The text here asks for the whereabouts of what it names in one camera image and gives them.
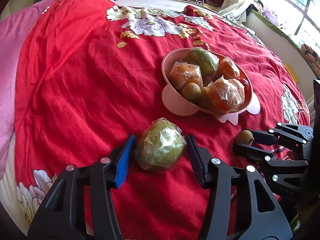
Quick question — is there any green fruit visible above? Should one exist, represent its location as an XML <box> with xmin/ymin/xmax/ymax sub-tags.
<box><xmin>136</xmin><ymin>118</ymin><xmax>187</xmax><ymax>170</ymax></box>
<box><xmin>183</xmin><ymin>47</ymin><xmax>219</xmax><ymax>76</ymax></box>

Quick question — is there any wrapped orange bowl front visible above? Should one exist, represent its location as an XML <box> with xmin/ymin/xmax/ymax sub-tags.
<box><xmin>207</xmin><ymin>76</ymin><xmax>245</xmax><ymax>114</ymax></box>

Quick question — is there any wrapped orange bowl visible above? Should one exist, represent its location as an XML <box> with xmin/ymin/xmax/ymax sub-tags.
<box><xmin>168</xmin><ymin>61</ymin><xmax>203</xmax><ymax>90</ymax></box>
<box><xmin>207</xmin><ymin>76</ymin><xmax>245</xmax><ymax>114</ymax></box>

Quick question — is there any yellow paper on floor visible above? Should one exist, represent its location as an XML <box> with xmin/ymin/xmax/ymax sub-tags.
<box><xmin>284</xmin><ymin>63</ymin><xmax>299</xmax><ymax>83</ymax></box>

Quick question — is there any wrapped green fruit in bowl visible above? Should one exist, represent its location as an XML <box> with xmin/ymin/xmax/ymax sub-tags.
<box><xmin>183</xmin><ymin>47</ymin><xmax>219</xmax><ymax>76</ymax></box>

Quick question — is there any pink footed fruit bowl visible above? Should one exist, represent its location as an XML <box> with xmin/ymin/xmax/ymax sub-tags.
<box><xmin>161</xmin><ymin>48</ymin><xmax>261</xmax><ymax>126</ymax></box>

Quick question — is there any wrapped orange bowl left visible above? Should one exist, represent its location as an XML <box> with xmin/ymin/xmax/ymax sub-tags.
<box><xmin>168</xmin><ymin>61</ymin><xmax>203</xmax><ymax>90</ymax></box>

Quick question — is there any beige bed sheet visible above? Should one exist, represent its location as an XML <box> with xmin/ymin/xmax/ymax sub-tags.
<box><xmin>114</xmin><ymin>0</ymin><xmax>251</xmax><ymax>30</ymax></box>

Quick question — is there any window frame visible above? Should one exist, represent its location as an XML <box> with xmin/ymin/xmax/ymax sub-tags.
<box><xmin>265</xmin><ymin>0</ymin><xmax>319</xmax><ymax>39</ymax></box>

